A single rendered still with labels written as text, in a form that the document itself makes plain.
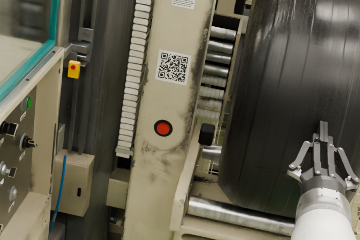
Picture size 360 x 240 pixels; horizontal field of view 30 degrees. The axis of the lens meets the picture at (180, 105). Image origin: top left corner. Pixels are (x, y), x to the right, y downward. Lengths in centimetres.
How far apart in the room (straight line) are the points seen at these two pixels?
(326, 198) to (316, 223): 7
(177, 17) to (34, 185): 51
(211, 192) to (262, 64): 62
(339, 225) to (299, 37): 46
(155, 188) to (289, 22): 57
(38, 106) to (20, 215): 24
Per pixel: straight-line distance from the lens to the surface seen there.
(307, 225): 106
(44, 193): 161
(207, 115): 202
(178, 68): 154
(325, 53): 137
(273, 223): 163
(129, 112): 163
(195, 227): 163
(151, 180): 169
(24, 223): 152
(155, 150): 164
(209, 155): 186
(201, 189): 189
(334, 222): 106
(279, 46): 136
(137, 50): 156
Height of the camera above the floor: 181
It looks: 25 degrees down
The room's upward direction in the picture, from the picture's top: 10 degrees clockwise
